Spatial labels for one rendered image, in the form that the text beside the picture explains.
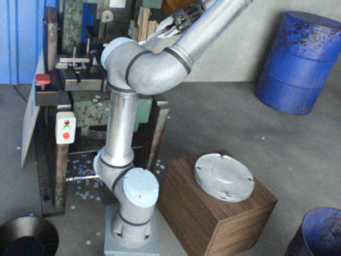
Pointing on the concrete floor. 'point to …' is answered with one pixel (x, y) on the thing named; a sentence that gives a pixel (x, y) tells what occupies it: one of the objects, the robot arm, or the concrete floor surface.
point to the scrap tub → (318, 234)
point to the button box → (60, 129)
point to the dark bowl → (28, 237)
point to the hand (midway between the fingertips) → (159, 33)
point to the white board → (31, 111)
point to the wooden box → (212, 213)
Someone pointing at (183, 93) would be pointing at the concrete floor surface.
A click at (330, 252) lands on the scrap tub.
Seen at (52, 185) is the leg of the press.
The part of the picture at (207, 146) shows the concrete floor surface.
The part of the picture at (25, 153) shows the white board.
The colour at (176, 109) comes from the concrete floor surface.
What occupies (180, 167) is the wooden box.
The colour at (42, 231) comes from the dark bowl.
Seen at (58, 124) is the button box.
